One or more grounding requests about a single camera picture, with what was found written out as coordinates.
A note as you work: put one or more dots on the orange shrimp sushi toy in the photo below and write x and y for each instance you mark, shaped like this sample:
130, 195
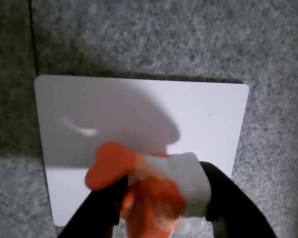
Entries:
153, 198

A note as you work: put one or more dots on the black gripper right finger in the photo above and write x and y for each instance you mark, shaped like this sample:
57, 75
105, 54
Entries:
235, 210

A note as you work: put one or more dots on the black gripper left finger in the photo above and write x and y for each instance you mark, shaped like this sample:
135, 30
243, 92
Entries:
94, 218

